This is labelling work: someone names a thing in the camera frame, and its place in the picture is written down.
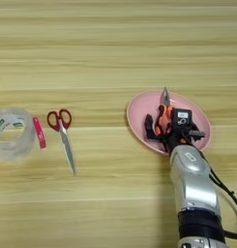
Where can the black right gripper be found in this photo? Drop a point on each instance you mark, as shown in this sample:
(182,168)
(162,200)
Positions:
(178,137)

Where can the orange black pliers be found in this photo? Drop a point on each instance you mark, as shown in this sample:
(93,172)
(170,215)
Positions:
(165,98)

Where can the small red box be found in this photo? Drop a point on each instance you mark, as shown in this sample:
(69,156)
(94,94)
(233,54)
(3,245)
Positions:
(40,134)

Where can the clear tape roll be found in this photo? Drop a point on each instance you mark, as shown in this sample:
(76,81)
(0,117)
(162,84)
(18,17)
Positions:
(29,137)

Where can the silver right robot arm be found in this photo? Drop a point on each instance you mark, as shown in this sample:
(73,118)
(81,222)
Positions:
(194,184)

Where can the small black box white label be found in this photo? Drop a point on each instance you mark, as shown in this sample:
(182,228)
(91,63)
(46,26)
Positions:
(181,117)

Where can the pink round plate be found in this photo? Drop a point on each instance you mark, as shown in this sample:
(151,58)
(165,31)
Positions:
(142,109)

